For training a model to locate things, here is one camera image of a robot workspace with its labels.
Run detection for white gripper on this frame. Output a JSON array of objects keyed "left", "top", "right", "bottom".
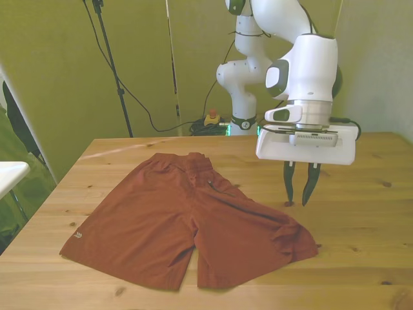
[{"left": 255, "top": 123, "right": 358, "bottom": 207}]

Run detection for rust orange shorts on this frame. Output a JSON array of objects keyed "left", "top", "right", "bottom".
[{"left": 59, "top": 151, "right": 322, "bottom": 290}]

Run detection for yellow emergency stop button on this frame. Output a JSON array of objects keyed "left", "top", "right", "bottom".
[{"left": 204, "top": 109, "right": 222, "bottom": 127}]

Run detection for black tripod pole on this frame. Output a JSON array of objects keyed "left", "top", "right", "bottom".
[{"left": 92, "top": 0, "right": 135, "bottom": 138}]

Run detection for white side table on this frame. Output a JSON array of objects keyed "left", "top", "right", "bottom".
[{"left": 0, "top": 160, "right": 31, "bottom": 223}]

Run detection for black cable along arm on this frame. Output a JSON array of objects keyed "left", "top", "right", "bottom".
[{"left": 228, "top": 0, "right": 363, "bottom": 142}]

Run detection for dark coiled cable bundle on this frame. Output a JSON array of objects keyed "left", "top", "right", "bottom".
[{"left": 188, "top": 118, "right": 232, "bottom": 137}]

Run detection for thin black cable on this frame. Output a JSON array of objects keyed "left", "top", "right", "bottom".
[{"left": 203, "top": 35, "right": 238, "bottom": 117}]

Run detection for black tripod camera cable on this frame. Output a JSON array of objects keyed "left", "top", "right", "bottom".
[{"left": 82, "top": 0, "right": 194, "bottom": 133}]

